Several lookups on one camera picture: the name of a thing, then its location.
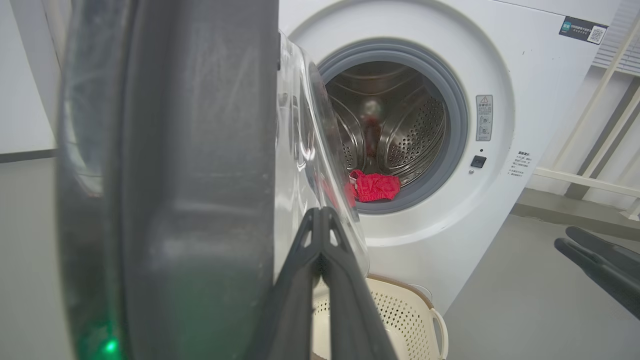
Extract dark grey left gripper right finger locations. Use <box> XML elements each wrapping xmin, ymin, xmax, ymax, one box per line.
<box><xmin>321</xmin><ymin>207</ymin><xmax>398</xmax><ymax>360</ymax></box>

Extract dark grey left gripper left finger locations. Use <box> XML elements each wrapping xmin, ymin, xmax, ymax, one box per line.
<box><xmin>260</xmin><ymin>207</ymin><xmax>323</xmax><ymax>360</ymax></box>

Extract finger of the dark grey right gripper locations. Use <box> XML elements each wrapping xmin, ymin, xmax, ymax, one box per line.
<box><xmin>566</xmin><ymin>226</ymin><xmax>640</xmax><ymax>280</ymax></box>
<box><xmin>554</xmin><ymin>238</ymin><xmax>640</xmax><ymax>321</ymax></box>

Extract red cloth garment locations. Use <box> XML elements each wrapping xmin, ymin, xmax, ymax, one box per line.
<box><xmin>345</xmin><ymin>169</ymin><xmax>402</xmax><ymax>207</ymax></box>

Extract grey washing machine door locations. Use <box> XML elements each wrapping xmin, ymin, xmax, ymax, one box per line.
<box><xmin>55</xmin><ymin>0</ymin><xmax>371</xmax><ymax>360</ymax></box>

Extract cream perforated laundry basket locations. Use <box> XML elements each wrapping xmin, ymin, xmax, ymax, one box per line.
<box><xmin>311</xmin><ymin>274</ymin><xmax>449</xmax><ymax>360</ymax></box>

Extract stainless steel washer drum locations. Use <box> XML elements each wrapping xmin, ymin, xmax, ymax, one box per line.
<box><xmin>325</xmin><ymin>61</ymin><xmax>447</xmax><ymax>188</ymax></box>

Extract white front-load washing machine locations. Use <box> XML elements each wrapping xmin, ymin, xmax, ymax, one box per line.
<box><xmin>277</xmin><ymin>0</ymin><xmax>623</xmax><ymax>316</ymax></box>

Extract round drain filter cover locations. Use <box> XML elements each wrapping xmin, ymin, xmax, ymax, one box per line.
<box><xmin>407</xmin><ymin>284</ymin><xmax>433</xmax><ymax>303</ymax></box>

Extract cream metal railing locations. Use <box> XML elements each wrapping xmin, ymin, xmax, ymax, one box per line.
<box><xmin>532</xmin><ymin>10</ymin><xmax>640</xmax><ymax>222</ymax></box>

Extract grey warning sticker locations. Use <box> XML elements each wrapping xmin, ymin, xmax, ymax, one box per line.
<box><xmin>475</xmin><ymin>95</ymin><xmax>494</xmax><ymax>142</ymax></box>

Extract white window blinds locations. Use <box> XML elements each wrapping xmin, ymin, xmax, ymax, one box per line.
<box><xmin>592</xmin><ymin>0</ymin><xmax>640</xmax><ymax>76</ymax></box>

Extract black QR code sticker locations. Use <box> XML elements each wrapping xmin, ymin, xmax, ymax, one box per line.
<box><xmin>559</xmin><ymin>16</ymin><xmax>609</xmax><ymax>46</ymax></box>

